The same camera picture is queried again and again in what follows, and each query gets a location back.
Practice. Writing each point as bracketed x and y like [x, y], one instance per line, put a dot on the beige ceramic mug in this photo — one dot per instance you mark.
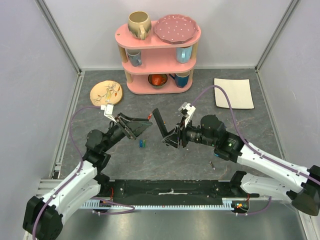
[139, 24]

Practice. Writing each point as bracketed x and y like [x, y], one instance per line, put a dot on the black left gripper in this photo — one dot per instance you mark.
[134, 128]

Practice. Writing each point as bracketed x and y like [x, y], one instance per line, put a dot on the slotted cable duct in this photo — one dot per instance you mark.
[226, 205]

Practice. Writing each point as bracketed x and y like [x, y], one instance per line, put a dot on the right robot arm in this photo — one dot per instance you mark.
[284, 180]

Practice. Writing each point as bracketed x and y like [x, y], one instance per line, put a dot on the black remote control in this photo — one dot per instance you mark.
[160, 123]

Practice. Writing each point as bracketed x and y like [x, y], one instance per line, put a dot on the pink three-tier shelf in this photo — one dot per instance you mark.
[157, 57]

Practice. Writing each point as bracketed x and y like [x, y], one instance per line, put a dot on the dark battery near base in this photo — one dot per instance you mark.
[212, 165]

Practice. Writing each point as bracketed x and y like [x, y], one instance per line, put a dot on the orange red cup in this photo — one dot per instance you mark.
[158, 79]

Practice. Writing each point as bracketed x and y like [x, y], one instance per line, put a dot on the light blue mug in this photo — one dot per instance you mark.
[183, 54]

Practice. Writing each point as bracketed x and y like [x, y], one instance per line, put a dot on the dark blue mug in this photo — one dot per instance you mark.
[181, 79]

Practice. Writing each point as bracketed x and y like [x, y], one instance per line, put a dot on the grey blue mug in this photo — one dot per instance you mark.
[134, 56]

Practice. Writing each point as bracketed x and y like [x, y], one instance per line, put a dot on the pink dotted plate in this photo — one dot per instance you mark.
[176, 29]

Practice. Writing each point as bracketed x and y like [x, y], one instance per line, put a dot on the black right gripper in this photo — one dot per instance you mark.
[178, 136]

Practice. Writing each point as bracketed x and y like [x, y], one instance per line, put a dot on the green battery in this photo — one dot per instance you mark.
[144, 143]

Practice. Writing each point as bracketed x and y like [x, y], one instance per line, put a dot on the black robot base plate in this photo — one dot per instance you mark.
[171, 192]

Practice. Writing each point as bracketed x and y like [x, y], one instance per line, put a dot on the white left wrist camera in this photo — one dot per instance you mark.
[108, 111]

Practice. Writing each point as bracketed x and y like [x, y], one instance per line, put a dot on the beige bird pattern plate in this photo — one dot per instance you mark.
[106, 92]

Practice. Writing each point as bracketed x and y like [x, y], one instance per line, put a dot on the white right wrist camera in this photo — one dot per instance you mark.
[187, 110]

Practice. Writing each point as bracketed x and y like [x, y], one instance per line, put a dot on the white square plate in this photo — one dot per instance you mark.
[238, 92]

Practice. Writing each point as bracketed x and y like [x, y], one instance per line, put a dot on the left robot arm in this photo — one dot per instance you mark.
[45, 216]

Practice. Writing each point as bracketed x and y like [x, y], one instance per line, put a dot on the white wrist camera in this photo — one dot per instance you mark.
[187, 110]
[108, 111]

